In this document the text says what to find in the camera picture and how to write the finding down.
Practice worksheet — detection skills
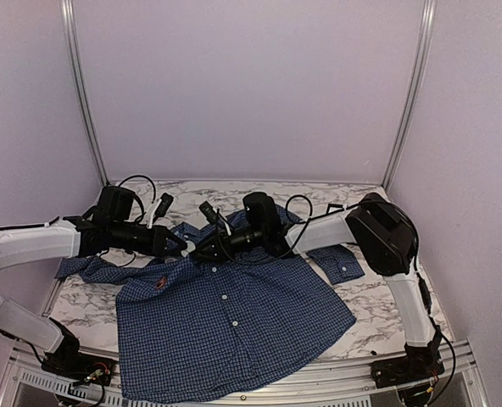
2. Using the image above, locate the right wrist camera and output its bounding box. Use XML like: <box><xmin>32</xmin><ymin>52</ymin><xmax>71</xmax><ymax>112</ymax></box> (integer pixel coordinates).
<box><xmin>198</xmin><ymin>201</ymin><xmax>232</xmax><ymax>235</ymax></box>

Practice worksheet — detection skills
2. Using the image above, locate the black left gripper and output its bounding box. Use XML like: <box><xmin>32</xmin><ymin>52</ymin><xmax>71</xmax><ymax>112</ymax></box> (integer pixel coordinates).
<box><xmin>109</xmin><ymin>220</ymin><xmax>187</xmax><ymax>258</ymax></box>

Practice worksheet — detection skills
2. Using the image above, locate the aluminium frame post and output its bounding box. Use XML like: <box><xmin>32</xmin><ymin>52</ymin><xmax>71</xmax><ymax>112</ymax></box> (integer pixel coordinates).
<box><xmin>382</xmin><ymin>0</ymin><xmax>437</xmax><ymax>192</ymax></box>
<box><xmin>60</xmin><ymin>0</ymin><xmax>109</xmax><ymax>186</ymax></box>

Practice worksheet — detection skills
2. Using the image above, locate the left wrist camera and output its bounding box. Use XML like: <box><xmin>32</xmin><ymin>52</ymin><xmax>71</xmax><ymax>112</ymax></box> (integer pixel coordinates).
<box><xmin>145</xmin><ymin>192</ymin><xmax>174</xmax><ymax>229</ymax></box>

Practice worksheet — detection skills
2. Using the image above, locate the blue checked button shirt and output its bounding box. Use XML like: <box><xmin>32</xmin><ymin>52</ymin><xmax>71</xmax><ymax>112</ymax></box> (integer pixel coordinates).
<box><xmin>55</xmin><ymin>205</ymin><xmax>365</xmax><ymax>403</ymax></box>

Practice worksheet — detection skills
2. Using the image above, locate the right aluminium frame post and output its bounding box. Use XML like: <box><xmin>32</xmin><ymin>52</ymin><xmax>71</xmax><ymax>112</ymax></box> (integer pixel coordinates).
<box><xmin>382</xmin><ymin>0</ymin><xmax>437</xmax><ymax>192</ymax></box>

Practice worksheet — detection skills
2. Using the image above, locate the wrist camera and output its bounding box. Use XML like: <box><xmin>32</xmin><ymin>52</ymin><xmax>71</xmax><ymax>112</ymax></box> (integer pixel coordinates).
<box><xmin>198</xmin><ymin>201</ymin><xmax>232</xmax><ymax>235</ymax></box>
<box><xmin>145</xmin><ymin>192</ymin><xmax>174</xmax><ymax>229</ymax></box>

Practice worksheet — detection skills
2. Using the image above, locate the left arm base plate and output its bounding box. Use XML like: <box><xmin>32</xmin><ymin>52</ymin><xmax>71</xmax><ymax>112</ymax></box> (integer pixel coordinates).
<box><xmin>42</xmin><ymin>352</ymin><xmax>116</xmax><ymax>386</ymax></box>

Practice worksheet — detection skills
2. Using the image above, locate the left aluminium frame post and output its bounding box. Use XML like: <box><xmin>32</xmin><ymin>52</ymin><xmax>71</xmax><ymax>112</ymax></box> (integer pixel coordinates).
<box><xmin>60</xmin><ymin>0</ymin><xmax>109</xmax><ymax>186</ymax></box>

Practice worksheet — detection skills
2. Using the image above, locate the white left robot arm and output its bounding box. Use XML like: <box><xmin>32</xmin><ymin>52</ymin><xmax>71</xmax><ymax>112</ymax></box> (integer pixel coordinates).
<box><xmin>0</xmin><ymin>185</ymin><xmax>193</xmax><ymax>377</ymax></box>

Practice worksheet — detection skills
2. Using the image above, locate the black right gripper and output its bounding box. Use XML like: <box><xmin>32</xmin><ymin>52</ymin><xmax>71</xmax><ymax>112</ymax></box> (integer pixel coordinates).
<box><xmin>190</xmin><ymin>225</ymin><xmax>265</xmax><ymax>265</ymax></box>

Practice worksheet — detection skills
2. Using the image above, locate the aluminium front rail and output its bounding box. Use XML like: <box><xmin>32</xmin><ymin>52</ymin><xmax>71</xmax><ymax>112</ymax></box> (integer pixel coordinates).
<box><xmin>0</xmin><ymin>341</ymin><xmax>490</xmax><ymax>406</ymax></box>

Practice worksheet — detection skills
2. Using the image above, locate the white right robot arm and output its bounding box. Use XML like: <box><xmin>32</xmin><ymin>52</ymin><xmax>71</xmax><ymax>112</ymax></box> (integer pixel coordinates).
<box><xmin>190</xmin><ymin>192</ymin><xmax>441</xmax><ymax>380</ymax></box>

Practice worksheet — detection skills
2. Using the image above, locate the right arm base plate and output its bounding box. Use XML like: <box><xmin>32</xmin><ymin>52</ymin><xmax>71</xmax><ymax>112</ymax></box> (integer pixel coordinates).
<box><xmin>371</xmin><ymin>337</ymin><xmax>445</xmax><ymax>388</ymax></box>

